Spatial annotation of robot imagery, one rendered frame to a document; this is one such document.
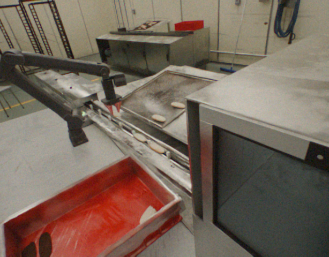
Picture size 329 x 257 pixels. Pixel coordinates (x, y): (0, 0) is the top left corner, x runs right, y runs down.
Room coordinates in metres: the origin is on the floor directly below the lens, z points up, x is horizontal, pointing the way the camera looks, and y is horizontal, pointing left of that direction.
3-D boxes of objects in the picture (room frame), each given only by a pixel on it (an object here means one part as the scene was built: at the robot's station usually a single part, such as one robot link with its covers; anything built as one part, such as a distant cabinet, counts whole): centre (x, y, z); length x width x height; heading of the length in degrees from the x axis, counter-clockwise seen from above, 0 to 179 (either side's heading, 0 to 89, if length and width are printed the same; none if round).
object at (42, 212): (0.43, 0.25, 0.87); 0.49 x 0.34 x 0.10; 122
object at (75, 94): (1.95, 0.88, 0.89); 1.25 x 0.18 x 0.09; 36
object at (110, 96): (1.08, 0.25, 1.04); 0.10 x 0.07 x 0.07; 126
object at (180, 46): (5.31, 0.06, 0.51); 3.00 x 1.26 x 1.03; 36
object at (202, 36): (4.74, -0.86, 0.44); 0.70 x 0.55 x 0.87; 36
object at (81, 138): (1.02, 0.48, 0.86); 0.12 x 0.09 x 0.08; 29
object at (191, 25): (4.74, -0.86, 0.93); 0.51 x 0.36 x 0.13; 40
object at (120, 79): (1.10, 0.21, 1.13); 0.11 x 0.09 x 0.12; 105
